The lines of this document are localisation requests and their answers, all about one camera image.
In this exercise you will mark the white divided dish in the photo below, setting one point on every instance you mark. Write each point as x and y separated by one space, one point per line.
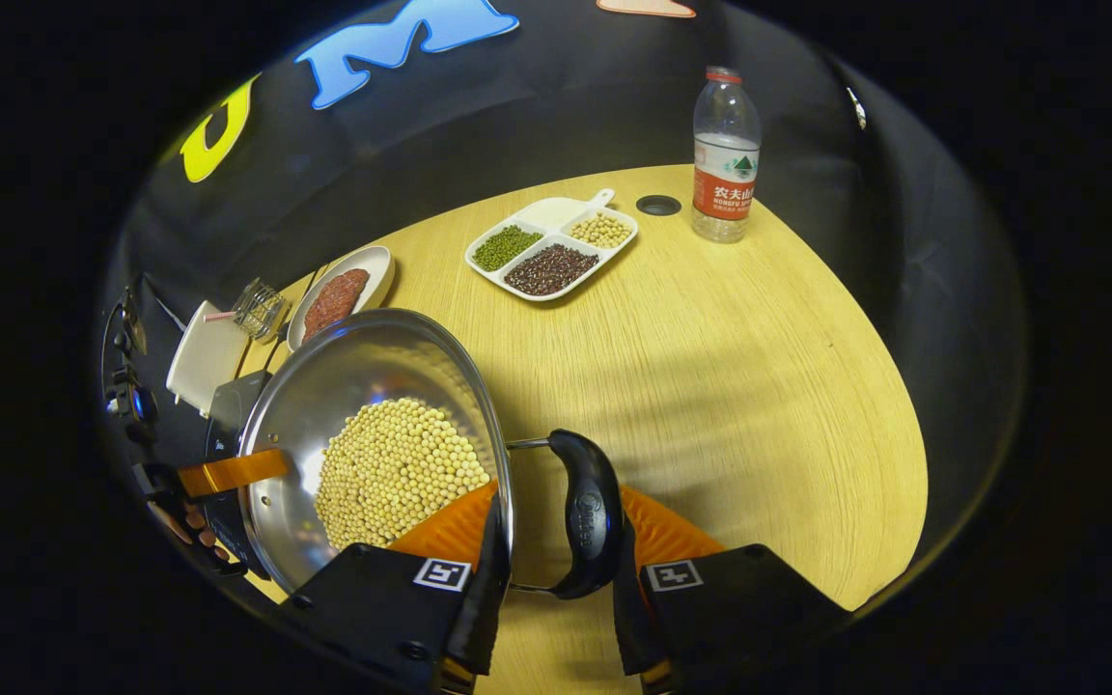
542 212

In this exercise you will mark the heap of dark red beans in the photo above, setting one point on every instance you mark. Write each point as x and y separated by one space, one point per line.
551 269

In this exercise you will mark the red raw steak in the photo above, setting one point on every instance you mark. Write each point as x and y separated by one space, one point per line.
350 287
322 314

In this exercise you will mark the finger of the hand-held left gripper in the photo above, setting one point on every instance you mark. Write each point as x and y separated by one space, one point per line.
228 472

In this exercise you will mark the heap of green mung beans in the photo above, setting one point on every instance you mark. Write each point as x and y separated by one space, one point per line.
508 247

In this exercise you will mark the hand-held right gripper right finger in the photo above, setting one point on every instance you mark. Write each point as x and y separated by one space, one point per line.
628 618

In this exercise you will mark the small heap of soybeans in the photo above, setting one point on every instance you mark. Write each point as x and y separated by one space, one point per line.
601 231

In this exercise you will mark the pile of soybeans in pot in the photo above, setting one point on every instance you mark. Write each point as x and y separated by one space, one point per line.
392 473

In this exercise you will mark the clear water bottle red label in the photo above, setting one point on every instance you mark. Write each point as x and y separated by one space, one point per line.
725 164

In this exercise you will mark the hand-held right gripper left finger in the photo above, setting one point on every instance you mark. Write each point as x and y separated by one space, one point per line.
484 598

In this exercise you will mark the white toaster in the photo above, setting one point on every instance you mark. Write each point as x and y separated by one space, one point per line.
204 357

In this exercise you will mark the black induction cooktop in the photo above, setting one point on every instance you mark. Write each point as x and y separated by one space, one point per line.
226 415

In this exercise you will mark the round white plate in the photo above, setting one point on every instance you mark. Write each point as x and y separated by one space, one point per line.
377 270

